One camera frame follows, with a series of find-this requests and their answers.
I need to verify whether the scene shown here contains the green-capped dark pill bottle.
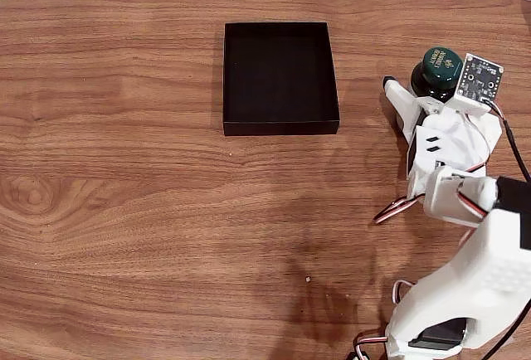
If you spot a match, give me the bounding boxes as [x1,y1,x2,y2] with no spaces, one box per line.
[409,46,464,103]

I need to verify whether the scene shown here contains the black shallow open box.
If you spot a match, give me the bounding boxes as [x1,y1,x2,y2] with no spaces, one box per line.
[222,22,341,137]

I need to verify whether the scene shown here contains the red white black servo cable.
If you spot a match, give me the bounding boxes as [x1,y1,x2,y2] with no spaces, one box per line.
[351,332,391,360]
[454,113,498,218]
[373,195,426,225]

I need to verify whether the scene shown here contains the circuit-board camera on white mount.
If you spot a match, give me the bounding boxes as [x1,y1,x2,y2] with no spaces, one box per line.
[447,52,505,114]

